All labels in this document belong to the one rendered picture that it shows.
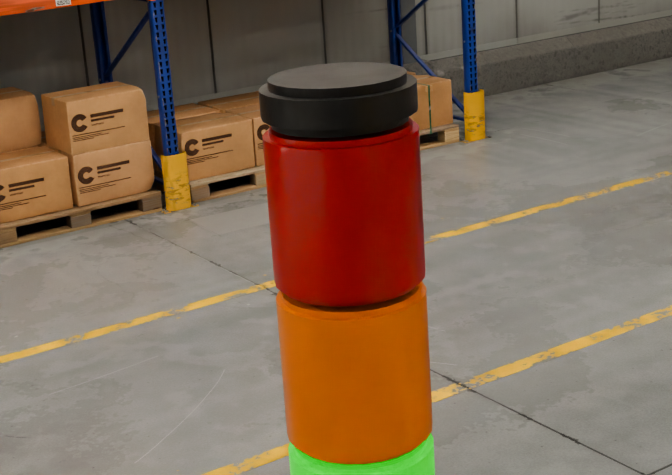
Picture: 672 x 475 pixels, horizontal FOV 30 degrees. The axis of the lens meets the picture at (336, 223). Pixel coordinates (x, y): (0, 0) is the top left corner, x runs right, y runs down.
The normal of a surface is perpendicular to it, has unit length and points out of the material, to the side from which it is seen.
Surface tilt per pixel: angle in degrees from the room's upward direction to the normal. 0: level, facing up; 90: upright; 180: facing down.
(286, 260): 90
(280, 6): 90
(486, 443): 0
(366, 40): 90
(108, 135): 92
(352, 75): 0
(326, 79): 0
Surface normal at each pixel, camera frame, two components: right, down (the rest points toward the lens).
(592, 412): -0.07, -0.95
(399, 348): 0.62, 0.19
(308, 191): -0.36, 0.30
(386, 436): 0.40, 0.25
